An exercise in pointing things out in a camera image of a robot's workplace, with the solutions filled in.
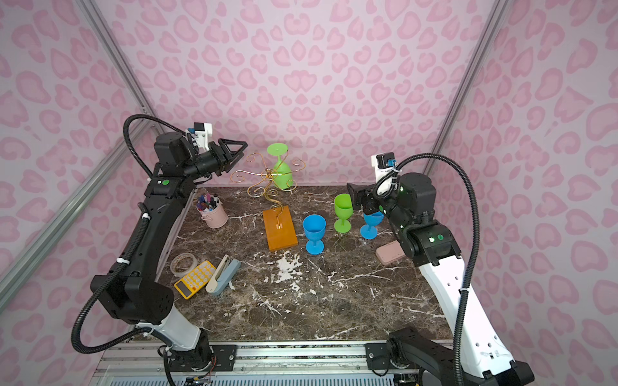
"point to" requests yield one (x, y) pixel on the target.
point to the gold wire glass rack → (269, 175)
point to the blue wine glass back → (369, 231)
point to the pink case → (390, 252)
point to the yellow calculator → (191, 284)
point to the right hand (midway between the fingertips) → (362, 181)
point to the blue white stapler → (224, 274)
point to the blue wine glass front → (315, 227)
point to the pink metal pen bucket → (212, 210)
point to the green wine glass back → (282, 174)
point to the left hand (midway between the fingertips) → (247, 146)
